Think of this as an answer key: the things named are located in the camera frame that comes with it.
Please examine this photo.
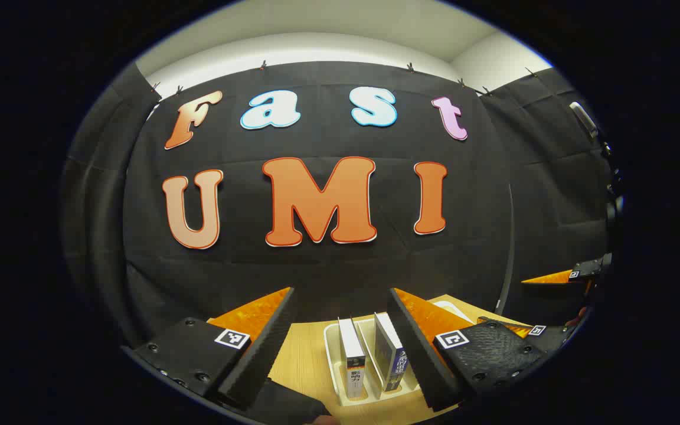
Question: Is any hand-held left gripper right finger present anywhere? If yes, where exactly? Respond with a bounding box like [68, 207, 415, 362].
[387, 288, 547, 413]

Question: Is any black schoolbag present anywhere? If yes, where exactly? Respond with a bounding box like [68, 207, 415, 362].
[246, 378, 333, 425]

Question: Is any blue cover book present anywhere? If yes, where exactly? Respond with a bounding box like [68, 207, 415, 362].
[374, 313, 407, 394]

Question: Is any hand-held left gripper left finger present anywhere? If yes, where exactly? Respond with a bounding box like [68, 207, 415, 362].
[133, 287, 296, 411]

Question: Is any grey cover book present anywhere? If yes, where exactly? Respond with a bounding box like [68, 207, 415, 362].
[338, 319, 368, 400]

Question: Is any white bookshelf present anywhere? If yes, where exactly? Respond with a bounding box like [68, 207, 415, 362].
[323, 300, 476, 408]

